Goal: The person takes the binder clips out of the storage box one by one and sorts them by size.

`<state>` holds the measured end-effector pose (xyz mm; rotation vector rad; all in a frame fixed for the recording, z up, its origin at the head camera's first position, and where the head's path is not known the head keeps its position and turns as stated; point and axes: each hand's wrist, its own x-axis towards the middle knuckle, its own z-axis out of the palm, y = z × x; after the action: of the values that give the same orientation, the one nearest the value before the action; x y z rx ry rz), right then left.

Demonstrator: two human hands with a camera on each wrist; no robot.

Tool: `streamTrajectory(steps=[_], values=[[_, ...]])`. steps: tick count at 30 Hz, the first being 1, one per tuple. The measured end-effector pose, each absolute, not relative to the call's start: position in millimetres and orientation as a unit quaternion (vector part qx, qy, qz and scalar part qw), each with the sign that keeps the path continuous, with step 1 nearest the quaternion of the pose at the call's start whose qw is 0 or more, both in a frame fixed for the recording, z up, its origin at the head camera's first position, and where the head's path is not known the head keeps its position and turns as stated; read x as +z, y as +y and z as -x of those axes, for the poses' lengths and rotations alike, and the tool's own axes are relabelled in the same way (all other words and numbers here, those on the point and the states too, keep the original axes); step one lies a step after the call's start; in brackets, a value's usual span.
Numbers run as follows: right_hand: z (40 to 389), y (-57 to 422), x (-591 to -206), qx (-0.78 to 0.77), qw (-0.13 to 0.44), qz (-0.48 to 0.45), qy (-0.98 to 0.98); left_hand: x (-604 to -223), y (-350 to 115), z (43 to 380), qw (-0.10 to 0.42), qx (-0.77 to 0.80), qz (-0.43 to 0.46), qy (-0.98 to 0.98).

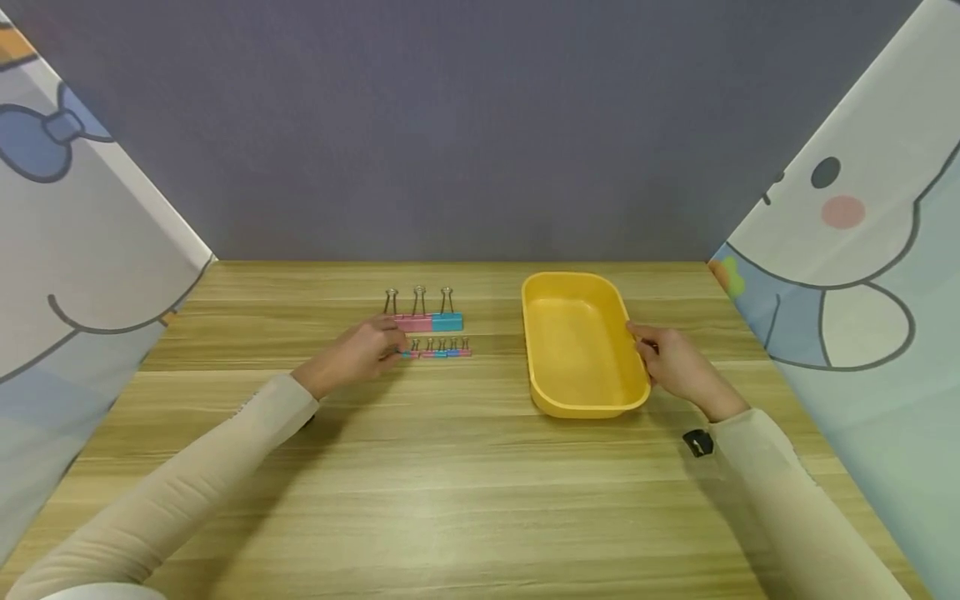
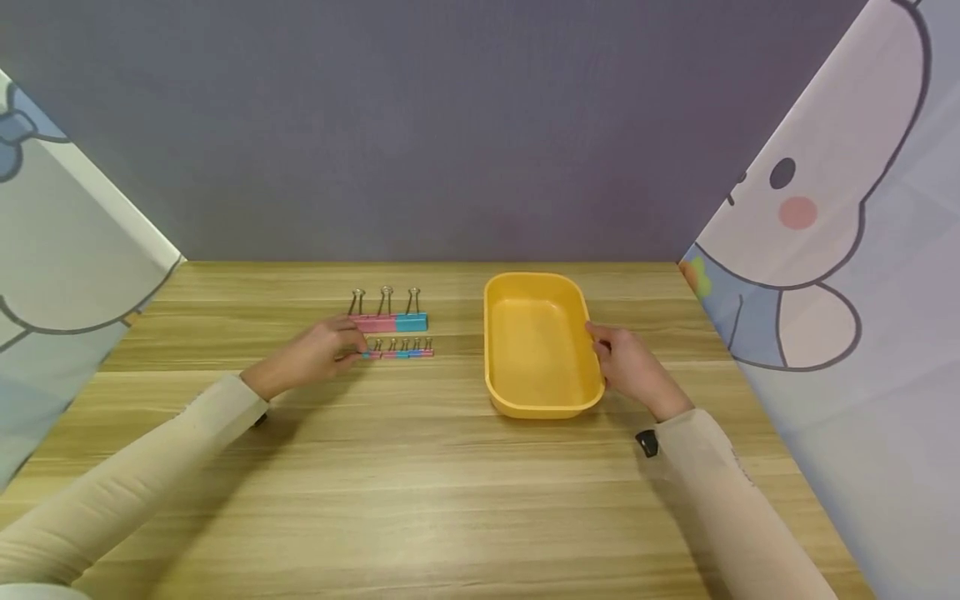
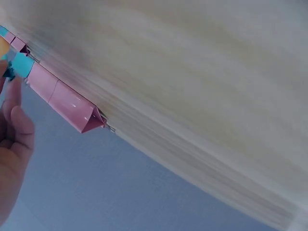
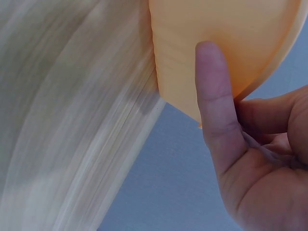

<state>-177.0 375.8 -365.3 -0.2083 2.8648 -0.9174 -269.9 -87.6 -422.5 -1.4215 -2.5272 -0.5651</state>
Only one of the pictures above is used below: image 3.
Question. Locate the large pink binder clip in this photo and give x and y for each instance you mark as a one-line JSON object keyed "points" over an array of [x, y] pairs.
{"points": [[72, 106], [42, 80]]}

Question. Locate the person's left fingers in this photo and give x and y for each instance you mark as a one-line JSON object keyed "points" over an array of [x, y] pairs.
{"points": [[19, 125]]}

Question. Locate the small pink binder clip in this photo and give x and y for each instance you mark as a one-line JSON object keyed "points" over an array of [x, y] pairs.
{"points": [[19, 44], [9, 37]]}

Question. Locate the dark teal binder clip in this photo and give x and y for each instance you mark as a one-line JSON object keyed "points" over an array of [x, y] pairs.
{"points": [[10, 72]]}

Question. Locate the orange rounded object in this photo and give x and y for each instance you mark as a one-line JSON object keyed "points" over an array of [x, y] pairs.
{"points": [[3, 45]]}

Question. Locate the person's left hand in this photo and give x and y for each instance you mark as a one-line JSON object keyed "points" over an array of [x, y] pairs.
{"points": [[15, 149]]}

